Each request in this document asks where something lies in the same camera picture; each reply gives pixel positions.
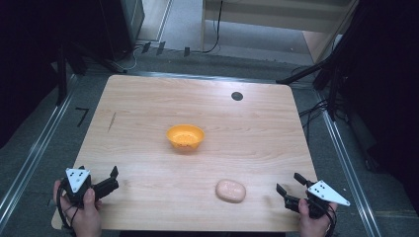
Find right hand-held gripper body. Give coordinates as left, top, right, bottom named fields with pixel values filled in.
left=283, top=180, right=351, bottom=220

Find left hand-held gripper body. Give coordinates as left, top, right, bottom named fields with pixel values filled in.
left=61, top=167, right=120, bottom=208

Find pale pink oval bread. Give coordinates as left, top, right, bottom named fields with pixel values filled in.
left=214, top=178, right=247, bottom=204

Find orange plastic bowl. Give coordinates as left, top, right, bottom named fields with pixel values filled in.
left=165, top=123, right=206, bottom=151

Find person's right hand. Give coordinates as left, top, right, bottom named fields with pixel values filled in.
left=297, top=197, right=339, bottom=237

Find person's left hand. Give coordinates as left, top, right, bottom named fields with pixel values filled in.
left=52, top=179, right=104, bottom=237

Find black tape floor mark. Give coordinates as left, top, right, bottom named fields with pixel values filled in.
left=74, top=107, right=91, bottom=128

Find black metal stand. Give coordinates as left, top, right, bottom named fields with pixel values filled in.
left=276, top=0, right=365, bottom=122
left=54, top=40, right=128, bottom=107

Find dark cabinet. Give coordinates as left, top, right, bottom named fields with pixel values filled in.
left=98, top=0, right=146, bottom=62

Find white shelf unit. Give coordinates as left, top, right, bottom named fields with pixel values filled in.
left=200, top=0, right=361, bottom=64

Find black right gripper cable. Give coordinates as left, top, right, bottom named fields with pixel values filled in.
left=315, top=202, right=338, bottom=237

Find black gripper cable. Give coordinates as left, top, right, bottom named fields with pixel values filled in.
left=55, top=184, right=81, bottom=232
left=315, top=202, right=338, bottom=237

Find metal floor rail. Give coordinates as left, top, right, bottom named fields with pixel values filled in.
left=0, top=73, right=79, bottom=230
left=315, top=91, right=383, bottom=237

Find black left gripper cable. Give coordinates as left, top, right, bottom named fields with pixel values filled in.
left=55, top=184, right=81, bottom=232

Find black floor cables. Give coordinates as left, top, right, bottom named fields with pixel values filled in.
left=296, top=98, right=331, bottom=143

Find white floor cable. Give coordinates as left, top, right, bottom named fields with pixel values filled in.
left=122, top=44, right=146, bottom=72

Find black hanging cable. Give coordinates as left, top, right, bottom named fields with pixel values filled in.
left=201, top=0, right=224, bottom=54

